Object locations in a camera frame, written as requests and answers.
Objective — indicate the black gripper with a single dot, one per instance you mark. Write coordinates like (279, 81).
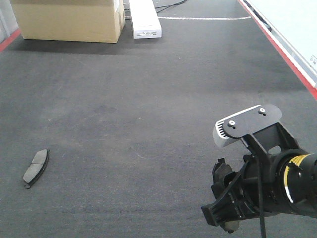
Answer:
(273, 178)

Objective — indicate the grey brake pad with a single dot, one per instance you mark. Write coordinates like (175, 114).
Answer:
(36, 168)
(224, 213)

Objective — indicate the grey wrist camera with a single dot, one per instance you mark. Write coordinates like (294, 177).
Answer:
(248, 121)

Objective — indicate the white panel with metal trim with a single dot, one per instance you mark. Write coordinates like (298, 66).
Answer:
(291, 27)

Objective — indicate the long white carton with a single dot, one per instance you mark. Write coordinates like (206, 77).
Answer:
(144, 19)

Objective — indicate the brown cardboard box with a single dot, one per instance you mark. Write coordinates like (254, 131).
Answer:
(98, 21)

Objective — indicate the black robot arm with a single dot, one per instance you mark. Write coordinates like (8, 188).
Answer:
(251, 211)

